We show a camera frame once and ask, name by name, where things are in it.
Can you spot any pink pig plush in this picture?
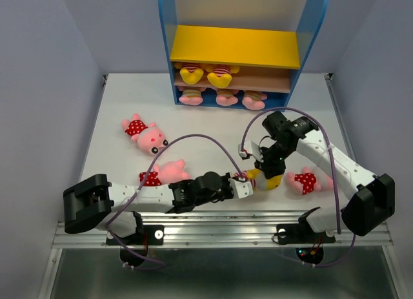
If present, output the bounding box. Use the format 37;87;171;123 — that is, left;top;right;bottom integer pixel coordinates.
143;159;191;187
285;167;333;196

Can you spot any pink plush striped body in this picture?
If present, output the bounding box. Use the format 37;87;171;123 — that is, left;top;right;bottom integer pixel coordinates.
216;89;239;107

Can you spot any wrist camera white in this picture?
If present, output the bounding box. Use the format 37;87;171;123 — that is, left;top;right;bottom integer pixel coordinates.
229;177;254;199
238;141;263;162

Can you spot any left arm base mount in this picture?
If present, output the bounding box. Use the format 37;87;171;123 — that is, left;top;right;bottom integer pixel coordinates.
105;225;165;271

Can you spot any yellow bear plush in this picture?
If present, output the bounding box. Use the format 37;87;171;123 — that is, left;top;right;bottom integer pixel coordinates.
174;62;204;85
205;64;240;88
231;169;283;191

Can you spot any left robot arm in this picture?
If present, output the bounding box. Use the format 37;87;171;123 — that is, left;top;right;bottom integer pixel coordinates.
63;172;235;243

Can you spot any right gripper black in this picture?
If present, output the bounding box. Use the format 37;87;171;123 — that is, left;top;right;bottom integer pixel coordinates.
252;141;294;180

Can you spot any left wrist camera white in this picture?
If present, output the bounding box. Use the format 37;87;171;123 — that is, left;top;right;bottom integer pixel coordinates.
229;177;254;199

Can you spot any brown lower shelf board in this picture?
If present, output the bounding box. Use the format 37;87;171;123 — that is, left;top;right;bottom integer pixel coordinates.
174;74;291;94

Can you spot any pink frog plush striped shirt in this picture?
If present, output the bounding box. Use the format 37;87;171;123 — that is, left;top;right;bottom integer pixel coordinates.
178;87;206;106

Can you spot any blue wooden toy shelf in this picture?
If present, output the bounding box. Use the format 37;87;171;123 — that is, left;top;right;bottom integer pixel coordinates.
158;0;329;109

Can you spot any pink pig plush dotted dress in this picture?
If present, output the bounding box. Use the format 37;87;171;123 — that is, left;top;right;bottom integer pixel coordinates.
121;113;168;155

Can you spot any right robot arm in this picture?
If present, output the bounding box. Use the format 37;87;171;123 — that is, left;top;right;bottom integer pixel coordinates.
239;108;395;244

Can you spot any aluminium rail frame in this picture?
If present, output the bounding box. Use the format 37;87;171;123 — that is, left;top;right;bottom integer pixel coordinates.
37;73;405;299

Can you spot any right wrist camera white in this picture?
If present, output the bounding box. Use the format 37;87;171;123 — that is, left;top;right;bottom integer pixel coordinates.
238;141;263;162

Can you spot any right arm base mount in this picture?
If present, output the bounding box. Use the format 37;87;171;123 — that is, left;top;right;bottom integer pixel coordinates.
272;223;336;265

